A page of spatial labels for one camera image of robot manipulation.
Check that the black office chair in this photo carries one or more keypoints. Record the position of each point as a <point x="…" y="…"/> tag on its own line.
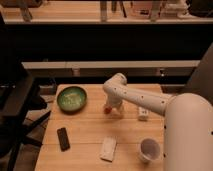
<point x="19" y="93"/>

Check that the white cup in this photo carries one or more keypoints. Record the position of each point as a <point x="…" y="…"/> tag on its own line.
<point x="148" y="150"/>

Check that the grey metal rail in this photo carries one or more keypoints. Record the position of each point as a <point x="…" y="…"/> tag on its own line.
<point x="109" y="68"/>

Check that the white tube bottle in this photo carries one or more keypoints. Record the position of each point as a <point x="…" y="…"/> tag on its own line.
<point x="143" y="114"/>

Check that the green bowl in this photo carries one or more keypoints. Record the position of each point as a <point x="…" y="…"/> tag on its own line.
<point x="72" y="99"/>

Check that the black smartphone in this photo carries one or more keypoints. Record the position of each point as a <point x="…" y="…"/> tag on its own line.
<point x="63" y="139"/>

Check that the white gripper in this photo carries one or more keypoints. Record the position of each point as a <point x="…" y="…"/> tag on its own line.
<point x="117" y="106"/>

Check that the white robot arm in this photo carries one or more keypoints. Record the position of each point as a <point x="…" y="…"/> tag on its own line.
<point x="188" y="123"/>

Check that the white sponge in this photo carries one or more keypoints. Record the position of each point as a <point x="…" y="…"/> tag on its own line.
<point x="108" y="149"/>

